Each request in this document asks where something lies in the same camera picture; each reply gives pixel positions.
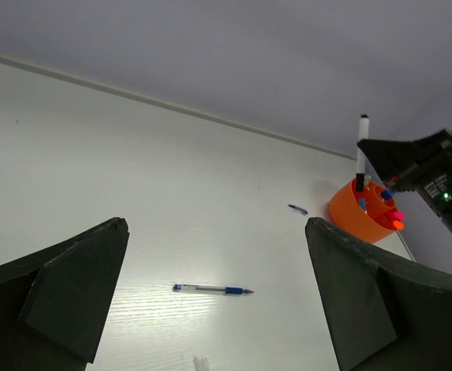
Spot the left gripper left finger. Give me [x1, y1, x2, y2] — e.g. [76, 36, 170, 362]
[0, 218, 129, 370]

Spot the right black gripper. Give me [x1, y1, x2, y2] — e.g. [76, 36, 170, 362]
[357, 129, 452, 192]

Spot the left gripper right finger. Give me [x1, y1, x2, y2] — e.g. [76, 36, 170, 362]
[305, 217, 452, 370]

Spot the dark blue pen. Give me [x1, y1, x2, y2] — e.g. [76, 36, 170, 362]
[380, 188, 395, 201]

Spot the pink black highlighter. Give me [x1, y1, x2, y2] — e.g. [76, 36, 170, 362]
[386, 210, 406, 221]

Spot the orange black highlighter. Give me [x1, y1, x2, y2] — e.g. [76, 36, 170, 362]
[391, 220, 404, 230]

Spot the black capped white marker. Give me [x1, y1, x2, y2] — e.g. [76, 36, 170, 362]
[355, 114, 369, 192]

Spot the light blue pen cap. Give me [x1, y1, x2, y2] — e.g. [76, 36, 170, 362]
[358, 198, 368, 214]

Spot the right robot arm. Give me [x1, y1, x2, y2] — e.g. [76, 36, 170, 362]
[357, 129, 452, 234]

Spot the orange round compartment container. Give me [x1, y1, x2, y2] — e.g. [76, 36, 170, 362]
[328, 179, 401, 243]

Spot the blue ballpoint pen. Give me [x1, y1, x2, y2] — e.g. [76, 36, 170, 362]
[172, 284, 255, 296]

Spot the small blue pen cap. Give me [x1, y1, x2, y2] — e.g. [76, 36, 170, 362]
[288, 204, 308, 215]

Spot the clear pen cap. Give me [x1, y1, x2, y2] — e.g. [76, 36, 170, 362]
[193, 357, 209, 371]

